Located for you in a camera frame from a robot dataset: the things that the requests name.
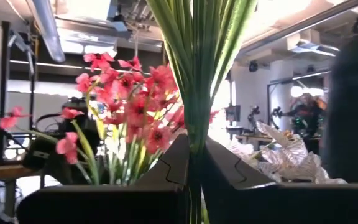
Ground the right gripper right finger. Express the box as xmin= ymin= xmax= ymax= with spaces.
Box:
xmin=201 ymin=136 xmax=358 ymax=224

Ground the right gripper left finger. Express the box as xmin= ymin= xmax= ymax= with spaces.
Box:
xmin=16 ymin=134 xmax=190 ymax=224

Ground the pink artificial flower bunch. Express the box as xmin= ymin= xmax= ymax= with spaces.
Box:
xmin=0 ymin=52 xmax=220 ymax=187

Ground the smooth silver ceiling duct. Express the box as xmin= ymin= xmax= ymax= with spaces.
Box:
xmin=31 ymin=0 xmax=67 ymax=63

